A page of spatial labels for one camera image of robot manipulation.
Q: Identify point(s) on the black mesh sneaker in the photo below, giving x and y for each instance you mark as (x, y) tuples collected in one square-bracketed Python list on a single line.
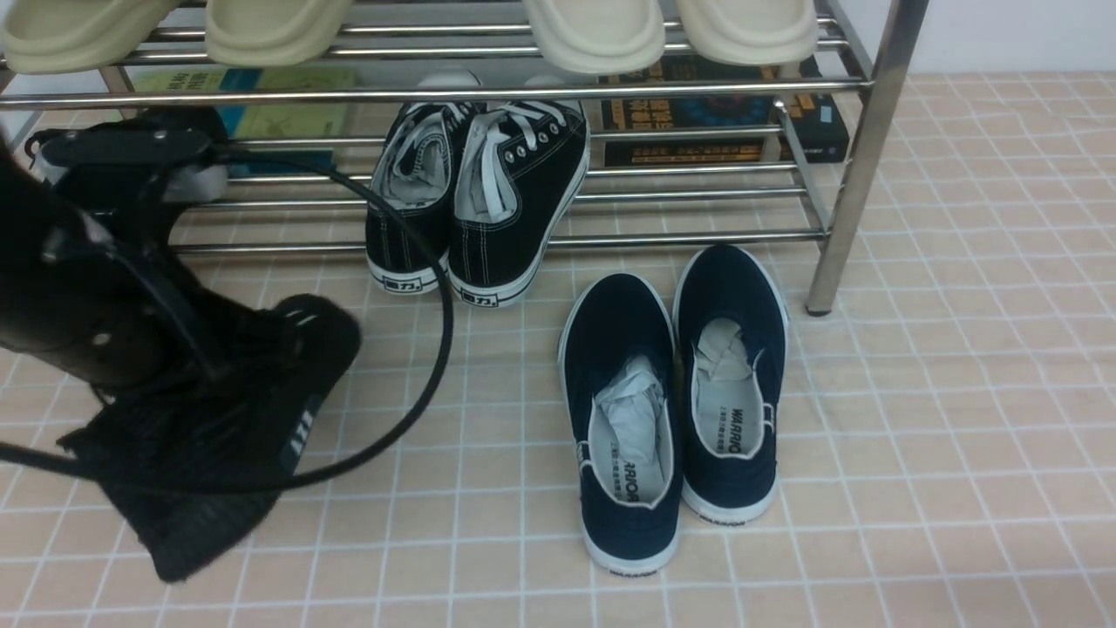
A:
[(187, 179), (252, 428)]

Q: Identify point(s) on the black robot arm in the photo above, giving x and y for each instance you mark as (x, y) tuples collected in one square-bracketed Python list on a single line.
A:
[(90, 283)]

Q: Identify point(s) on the stainless steel shoe rack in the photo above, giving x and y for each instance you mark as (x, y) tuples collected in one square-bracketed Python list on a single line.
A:
[(879, 84)]

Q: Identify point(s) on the left navy slip-on shoe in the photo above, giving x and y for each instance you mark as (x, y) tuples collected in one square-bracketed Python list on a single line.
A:
[(616, 359)]

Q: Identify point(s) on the navy slip-on shoe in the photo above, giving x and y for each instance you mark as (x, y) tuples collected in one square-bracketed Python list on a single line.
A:
[(732, 338), (616, 359)]

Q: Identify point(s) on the right black canvas sneaker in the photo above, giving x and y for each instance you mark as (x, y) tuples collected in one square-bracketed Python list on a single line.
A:
[(522, 166)]

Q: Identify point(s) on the black canvas sneaker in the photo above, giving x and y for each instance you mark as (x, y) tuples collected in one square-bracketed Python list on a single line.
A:
[(417, 174), (522, 166)]

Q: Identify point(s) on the right navy slip-on shoe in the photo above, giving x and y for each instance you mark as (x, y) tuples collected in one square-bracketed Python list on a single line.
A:
[(732, 338)]

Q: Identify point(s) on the left black canvas sneaker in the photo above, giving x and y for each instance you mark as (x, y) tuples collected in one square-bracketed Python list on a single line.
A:
[(417, 174)]

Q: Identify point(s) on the black orange book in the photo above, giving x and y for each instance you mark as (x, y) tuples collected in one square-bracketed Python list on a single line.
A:
[(817, 120)]

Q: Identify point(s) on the cream slipper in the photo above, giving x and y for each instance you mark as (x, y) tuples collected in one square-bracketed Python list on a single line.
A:
[(598, 38), (751, 33)]

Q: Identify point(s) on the far right cream slipper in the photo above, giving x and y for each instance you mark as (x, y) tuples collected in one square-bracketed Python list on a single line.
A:
[(751, 33)]

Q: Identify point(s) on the green book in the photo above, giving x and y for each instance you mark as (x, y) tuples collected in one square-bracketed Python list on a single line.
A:
[(264, 122)]

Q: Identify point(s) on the beige slipper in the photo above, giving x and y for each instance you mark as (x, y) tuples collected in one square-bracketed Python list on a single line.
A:
[(261, 34), (57, 37)]

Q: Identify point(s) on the far left beige slipper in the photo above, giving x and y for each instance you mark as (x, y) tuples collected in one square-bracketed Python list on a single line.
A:
[(57, 37)]

